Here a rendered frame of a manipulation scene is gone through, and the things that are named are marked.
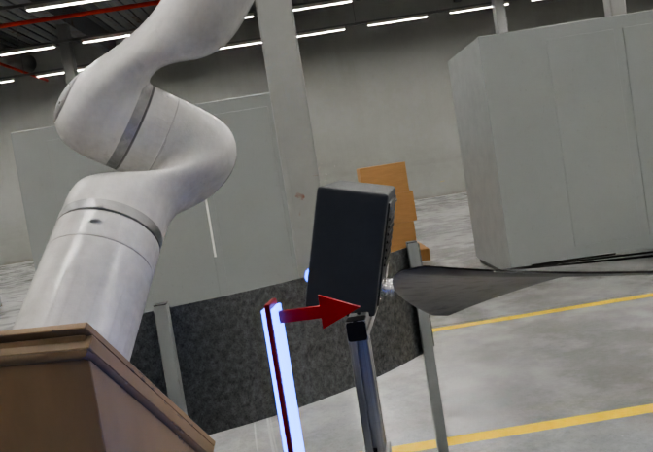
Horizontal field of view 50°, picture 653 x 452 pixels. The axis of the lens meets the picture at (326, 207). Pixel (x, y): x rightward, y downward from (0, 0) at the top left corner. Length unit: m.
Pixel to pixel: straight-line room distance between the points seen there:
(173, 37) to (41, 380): 0.44
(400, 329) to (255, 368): 0.61
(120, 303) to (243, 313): 1.44
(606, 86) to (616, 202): 1.06
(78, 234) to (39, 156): 6.07
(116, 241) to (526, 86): 6.07
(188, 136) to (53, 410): 0.39
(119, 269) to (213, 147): 0.22
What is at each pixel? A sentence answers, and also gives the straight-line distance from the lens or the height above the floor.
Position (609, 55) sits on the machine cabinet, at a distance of 6.99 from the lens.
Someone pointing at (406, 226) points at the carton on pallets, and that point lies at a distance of 8.57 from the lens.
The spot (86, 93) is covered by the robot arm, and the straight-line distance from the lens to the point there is 0.89.
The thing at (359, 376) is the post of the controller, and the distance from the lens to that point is 1.05.
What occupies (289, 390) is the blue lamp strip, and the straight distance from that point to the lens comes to 0.51.
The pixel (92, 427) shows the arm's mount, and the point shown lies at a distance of 0.64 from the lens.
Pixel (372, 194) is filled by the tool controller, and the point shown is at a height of 1.23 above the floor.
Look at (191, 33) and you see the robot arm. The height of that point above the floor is 1.47.
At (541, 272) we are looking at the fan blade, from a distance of 0.41.
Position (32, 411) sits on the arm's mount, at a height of 1.11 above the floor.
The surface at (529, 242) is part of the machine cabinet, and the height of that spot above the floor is 0.33.
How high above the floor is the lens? 1.28
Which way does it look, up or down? 3 degrees down
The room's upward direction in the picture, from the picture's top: 9 degrees counter-clockwise
